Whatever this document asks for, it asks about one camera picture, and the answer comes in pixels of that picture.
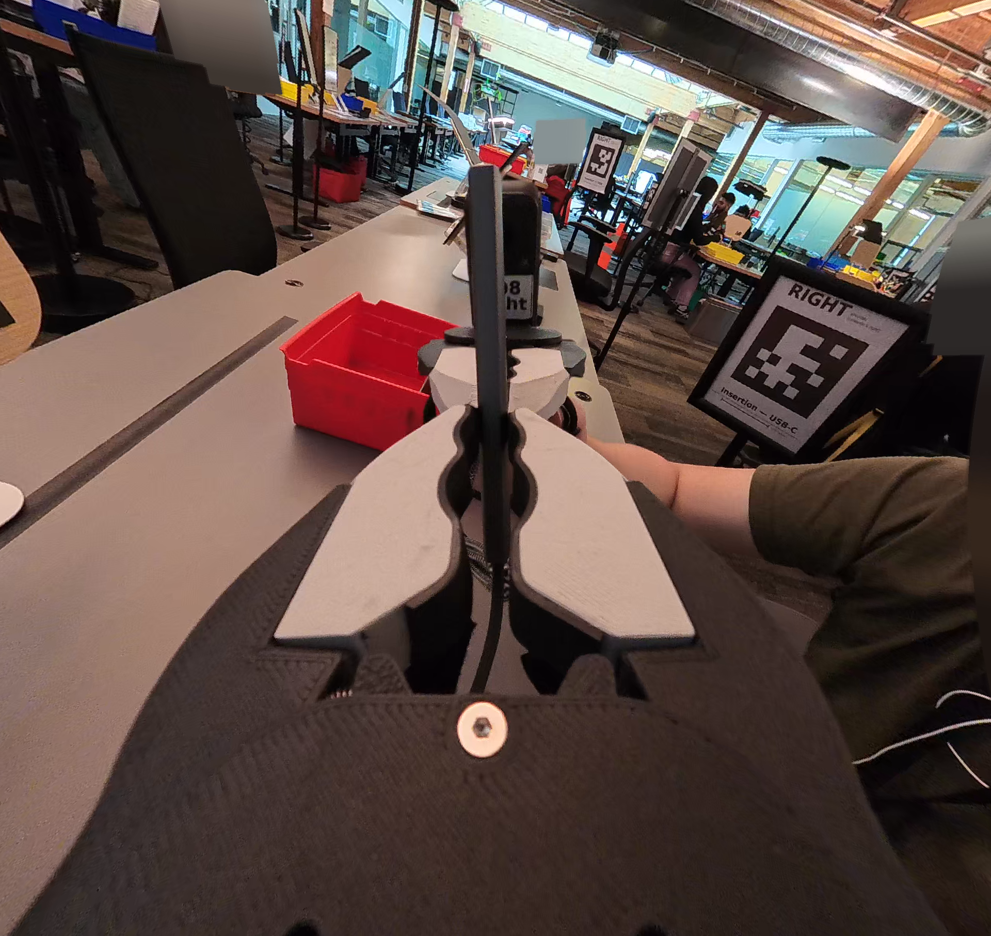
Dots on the black framed marker sign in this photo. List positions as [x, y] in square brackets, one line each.
[602, 161]
[805, 363]

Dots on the red storage crate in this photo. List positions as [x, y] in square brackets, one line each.
[341, 181]

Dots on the dark grey usb hub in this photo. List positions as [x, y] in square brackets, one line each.
[489, 332]

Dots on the person's right hand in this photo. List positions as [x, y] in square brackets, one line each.
[573, 421]

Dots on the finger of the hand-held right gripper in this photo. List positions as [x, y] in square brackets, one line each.
[453, 382]
[542, 382]

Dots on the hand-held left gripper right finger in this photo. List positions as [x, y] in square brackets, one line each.
[596, 541]

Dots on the wood-framed screen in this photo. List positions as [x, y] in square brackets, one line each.
[19, 309]

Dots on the blue storage bin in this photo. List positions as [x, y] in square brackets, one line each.
[85, 26]

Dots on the yellow storage bin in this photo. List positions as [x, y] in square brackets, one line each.
[720, 254]

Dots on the person's right forearm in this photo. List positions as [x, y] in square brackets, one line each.
[681, 487]

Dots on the silver ventilation duct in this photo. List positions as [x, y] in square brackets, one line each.
[890, 76]

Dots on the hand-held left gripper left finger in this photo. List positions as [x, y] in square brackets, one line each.
[379, 541]

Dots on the red plastic bin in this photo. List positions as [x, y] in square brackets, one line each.
[348, 386]

